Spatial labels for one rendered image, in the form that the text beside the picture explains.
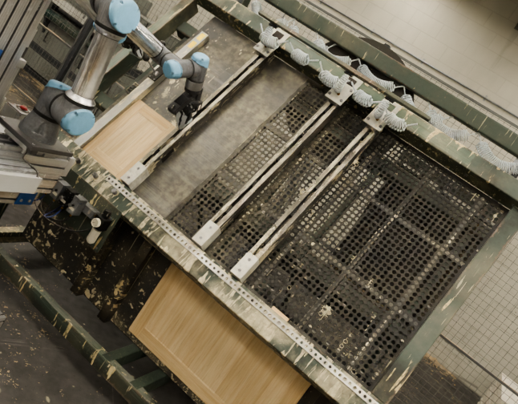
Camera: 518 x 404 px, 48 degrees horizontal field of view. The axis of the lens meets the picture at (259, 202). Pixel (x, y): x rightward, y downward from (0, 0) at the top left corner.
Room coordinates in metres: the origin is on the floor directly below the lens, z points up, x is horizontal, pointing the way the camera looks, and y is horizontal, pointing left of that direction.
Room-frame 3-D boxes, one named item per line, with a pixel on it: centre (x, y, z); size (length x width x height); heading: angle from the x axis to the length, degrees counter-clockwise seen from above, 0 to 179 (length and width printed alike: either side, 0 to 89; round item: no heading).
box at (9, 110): (2.71, 1.21, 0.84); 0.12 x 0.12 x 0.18; 71
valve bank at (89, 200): (2.63, 0.77, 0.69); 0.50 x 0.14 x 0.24; 71
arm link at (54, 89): (2.17, 0.86, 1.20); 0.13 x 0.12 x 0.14; 56
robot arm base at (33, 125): (2.17, 0.87, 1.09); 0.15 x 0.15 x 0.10
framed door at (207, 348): (2.62, -0.24, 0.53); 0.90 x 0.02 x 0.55; 71
